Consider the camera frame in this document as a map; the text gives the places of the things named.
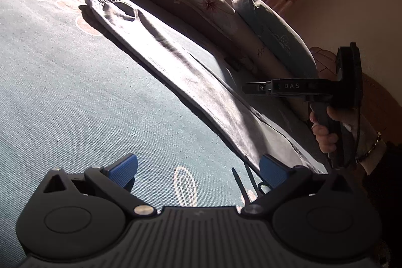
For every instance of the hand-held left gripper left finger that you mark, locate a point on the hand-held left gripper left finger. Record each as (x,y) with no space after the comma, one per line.
(124,169)

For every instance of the grey pants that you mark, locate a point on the grey pants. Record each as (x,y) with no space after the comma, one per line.
(188,73)

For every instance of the person's right hand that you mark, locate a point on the person's right hand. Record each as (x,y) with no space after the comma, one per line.
(326,139)

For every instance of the wooden headboard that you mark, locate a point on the wooden headboard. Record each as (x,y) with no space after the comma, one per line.
(377,104)

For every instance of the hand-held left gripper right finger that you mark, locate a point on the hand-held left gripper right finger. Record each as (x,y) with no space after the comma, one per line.
(273,170)

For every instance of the teal pillow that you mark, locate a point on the teal pillow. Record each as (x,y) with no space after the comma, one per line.
(276,32)

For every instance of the person's right forearm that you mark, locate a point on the person's right forearm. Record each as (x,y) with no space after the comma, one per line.
(386,180)

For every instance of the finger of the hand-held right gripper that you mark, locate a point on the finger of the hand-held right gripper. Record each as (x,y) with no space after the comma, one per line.
(257,88)

